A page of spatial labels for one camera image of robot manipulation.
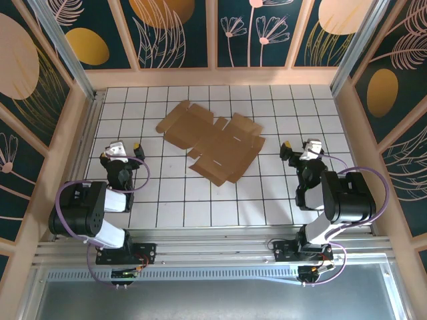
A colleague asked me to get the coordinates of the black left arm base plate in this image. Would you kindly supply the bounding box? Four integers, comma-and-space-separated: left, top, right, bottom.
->
95, 242, 157, 266

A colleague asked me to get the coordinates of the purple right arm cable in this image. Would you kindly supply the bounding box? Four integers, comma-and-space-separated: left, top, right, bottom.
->
300, 148, 391, 287

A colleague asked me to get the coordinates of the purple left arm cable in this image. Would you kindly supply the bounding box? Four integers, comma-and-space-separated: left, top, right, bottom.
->
55, 155, 151, 287

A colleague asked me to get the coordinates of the long aluminium base rail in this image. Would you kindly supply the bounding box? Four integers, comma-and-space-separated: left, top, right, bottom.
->
31, 226, 400, 268

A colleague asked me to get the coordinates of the perforated metal strip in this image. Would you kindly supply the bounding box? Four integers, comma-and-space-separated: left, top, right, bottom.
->
46, 269, 301, 283

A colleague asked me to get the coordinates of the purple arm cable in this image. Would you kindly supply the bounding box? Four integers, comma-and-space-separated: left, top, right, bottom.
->
300, 148, 391, 287
55, 155, 151, 287

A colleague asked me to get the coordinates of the brown cardboard paper box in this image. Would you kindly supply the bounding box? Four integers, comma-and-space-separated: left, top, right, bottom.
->
155, 99, 266, 186

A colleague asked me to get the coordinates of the small circuit board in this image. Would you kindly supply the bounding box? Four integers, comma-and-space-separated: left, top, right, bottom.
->
297, 263, 335, 283
109, 267, 138, 287

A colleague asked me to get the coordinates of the grey metal panel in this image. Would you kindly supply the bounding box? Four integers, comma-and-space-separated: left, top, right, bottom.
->
18, 263, 412, 320

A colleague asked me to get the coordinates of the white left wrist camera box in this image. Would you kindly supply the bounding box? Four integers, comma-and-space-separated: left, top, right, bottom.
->
99, 141, 129, 164

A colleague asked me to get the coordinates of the pale flat cable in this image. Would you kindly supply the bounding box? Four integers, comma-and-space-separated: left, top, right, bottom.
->
246, 275, 302, 287

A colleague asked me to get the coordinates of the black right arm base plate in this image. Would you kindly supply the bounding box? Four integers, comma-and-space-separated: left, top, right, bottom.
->
272, 239, 334, 265

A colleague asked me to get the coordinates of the aluminium corner post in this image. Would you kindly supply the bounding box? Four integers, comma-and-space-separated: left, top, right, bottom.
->
28, 0, 98, 98
330, 0, 384, 96

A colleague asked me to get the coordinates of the aluminium side rail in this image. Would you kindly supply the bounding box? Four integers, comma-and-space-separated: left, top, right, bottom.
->
332, 89, 375, 234
57, 89, 107, 234

